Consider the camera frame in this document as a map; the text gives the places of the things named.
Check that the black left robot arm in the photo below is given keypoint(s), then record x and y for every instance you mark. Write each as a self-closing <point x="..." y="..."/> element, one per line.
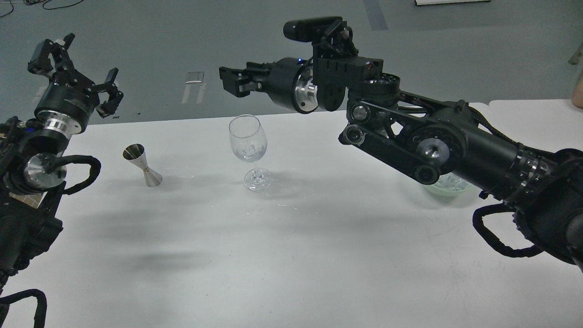
<point x="35" y="173"/>

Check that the clear wine glass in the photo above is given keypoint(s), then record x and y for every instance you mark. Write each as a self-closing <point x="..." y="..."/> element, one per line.
<point x="249" y="144"/>

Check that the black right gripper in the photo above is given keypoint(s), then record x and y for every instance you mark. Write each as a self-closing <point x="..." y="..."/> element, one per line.
<point x="288" y="83"/>

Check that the white board on floor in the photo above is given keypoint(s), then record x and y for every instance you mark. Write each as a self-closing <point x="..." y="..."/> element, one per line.
<point x="444" y="2"/>

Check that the green bowl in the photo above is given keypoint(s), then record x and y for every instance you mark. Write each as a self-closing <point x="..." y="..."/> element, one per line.
<point x="435" y="191"/>

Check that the clear ice cubes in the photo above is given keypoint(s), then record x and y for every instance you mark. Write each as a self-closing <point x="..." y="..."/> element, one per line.
<point x="451" y="183"/>

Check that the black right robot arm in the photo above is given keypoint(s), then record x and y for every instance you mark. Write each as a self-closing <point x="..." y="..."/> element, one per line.
<point x="539" y="192"/>

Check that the steel cocktail jigger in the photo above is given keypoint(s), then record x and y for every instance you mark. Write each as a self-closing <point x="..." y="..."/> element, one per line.
<point x="135" y="154"/>

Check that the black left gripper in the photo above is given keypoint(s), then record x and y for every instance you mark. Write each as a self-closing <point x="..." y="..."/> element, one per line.
<point x="66" y="93"/>

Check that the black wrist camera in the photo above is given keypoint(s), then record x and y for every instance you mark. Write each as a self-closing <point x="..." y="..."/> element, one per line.
<point x="308" y="30"/>

